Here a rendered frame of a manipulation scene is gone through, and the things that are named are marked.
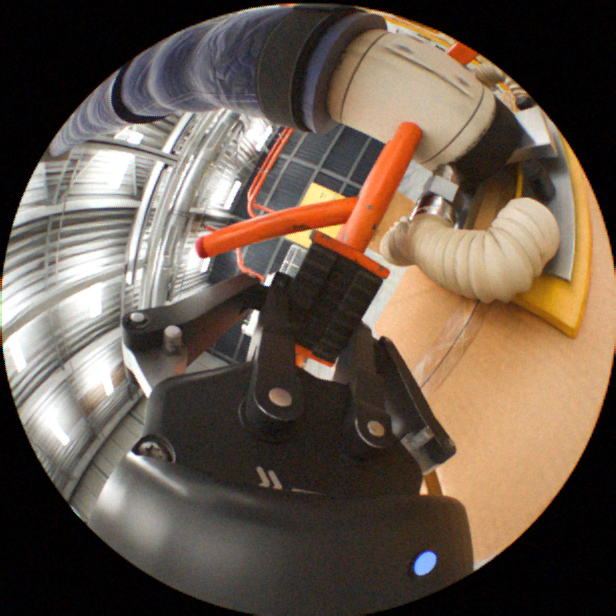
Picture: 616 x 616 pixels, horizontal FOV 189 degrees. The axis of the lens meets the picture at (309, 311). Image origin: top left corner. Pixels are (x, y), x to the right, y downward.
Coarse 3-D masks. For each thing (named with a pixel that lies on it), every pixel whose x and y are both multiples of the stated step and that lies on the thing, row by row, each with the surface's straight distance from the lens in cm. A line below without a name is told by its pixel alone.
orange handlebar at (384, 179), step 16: (464, 48) 25; (464, 64) 26; (400, 128) 19; (416, 128) 20; (400, 144) 18; (416, 144) 19; (384, 160) 17; (400, 160) 17; (368, 176) 21; (384, 176) 16; (400, 176) 17; (368, 192) 16; (384, 192) 16; (368, 208) 15; (384, 208) 16; (352, 224) 15; (368, 224) 15; (352, 240) 15; (368, 240) 15
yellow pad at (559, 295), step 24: (528, 168) 19; (552, 168) 22; (576, 168) 23; (528, 192) 22; (552, 192) 19; (576, 192) 20; (576, 216) 19; (576, 240) 17; (552, 264) 16; (576, 264) 16; (552, 288) 16; (576, 288) 15; (552, 312) 15; (576, 312) 15; (576, 336) 16
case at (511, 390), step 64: (512, 192) 27; (384, 320) 36; (448, 320) 23; (512, 320) 18; (448, 384) 20; (512, 384) 16; (576, 384) 15; (512, 448) 15; (576, 448) 15; (512, 512) 16
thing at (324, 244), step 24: (312, 240) 14; (336, 240) 14; (312, 264) 13; (336, 264) 14; (360, 264) 14; (288, 288) 13; (312, 288) 13; (336, 288) 14; (360, 288) 13; (288, 312) 14; (312, 312) 14; (336, 312) 14; (360, 312) 14; (312, 336) 15; (336, 336) 14
